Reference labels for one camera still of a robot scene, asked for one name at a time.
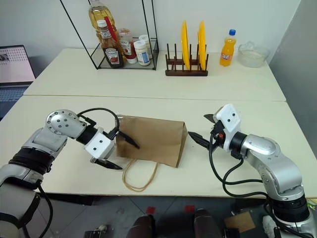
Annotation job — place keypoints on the clear glass bowl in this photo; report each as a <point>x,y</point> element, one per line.
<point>253,55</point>

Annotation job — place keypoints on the yellow plate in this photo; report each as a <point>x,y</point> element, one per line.
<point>185,44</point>
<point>202,44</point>

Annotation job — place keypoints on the large cooking oil bottle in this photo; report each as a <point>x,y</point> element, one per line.
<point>97,15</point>

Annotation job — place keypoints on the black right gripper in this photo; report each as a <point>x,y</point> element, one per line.
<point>218,136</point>

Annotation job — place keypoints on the brown paper bag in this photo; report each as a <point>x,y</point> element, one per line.
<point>151,138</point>

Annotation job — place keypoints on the red squeeze ketchup bottle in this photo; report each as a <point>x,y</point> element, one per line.
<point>127,48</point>

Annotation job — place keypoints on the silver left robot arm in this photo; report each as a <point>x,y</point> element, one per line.
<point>59,125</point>

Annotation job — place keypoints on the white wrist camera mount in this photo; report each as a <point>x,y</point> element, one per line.
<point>230,124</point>
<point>99,145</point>

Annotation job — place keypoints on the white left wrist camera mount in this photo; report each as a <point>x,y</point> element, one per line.
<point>99,145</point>

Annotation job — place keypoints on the dark rounded shape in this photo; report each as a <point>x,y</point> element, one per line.
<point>207,223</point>
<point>143,226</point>

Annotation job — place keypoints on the orange soda bottle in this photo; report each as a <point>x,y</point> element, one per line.
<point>227,53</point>

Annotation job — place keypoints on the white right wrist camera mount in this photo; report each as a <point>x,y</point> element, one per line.
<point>230,124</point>

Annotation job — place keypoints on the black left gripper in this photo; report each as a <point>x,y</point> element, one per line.
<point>114,134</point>

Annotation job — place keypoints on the red floor marker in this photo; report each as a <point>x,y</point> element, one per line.
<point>150,209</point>
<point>189,208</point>

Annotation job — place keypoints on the black floor device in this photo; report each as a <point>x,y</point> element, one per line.
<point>95,233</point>

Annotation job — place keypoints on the small white lidded jar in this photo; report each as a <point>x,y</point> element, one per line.
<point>144,39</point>

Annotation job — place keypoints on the brown cardboard piece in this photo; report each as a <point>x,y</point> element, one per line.
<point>240,221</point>

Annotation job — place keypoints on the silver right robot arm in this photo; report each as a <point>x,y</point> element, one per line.
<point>277,161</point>

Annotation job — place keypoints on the white mayonnaise jar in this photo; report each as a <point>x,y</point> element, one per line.
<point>143,54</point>

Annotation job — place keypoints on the glass ketchup bottle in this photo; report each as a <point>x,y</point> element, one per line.
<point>112,53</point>

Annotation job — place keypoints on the dark wooden dish rack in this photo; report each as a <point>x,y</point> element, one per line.
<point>185,72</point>

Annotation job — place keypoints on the open laptop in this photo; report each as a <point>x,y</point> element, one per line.
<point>15,67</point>

